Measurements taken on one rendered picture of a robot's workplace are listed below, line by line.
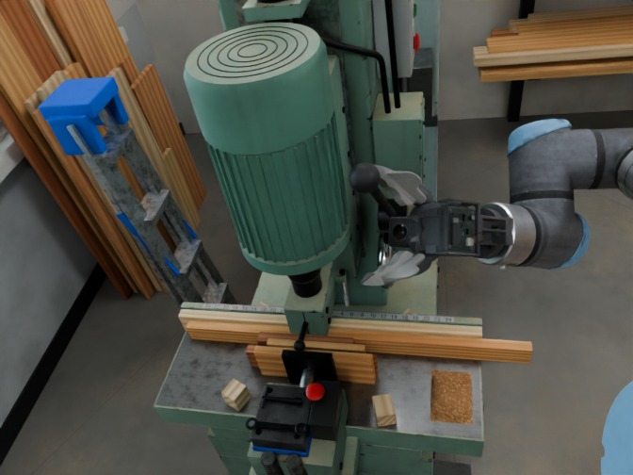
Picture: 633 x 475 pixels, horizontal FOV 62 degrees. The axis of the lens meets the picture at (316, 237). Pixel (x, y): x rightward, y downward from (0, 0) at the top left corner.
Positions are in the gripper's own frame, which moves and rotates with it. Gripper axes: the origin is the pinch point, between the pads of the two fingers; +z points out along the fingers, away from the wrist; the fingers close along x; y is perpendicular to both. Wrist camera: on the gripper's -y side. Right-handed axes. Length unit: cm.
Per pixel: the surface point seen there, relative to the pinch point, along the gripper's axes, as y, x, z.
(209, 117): -2.2, -11.3, 19.4
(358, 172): 8.9, -4.7, 5.7
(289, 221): -7.0, -0.3, 6.6
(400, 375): -22.4, 24.8, -23.7
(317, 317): -22.5, 14.0, -6.2
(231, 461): -52, 47, -2
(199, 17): -230, -132, -31
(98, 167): -103, -21, 24
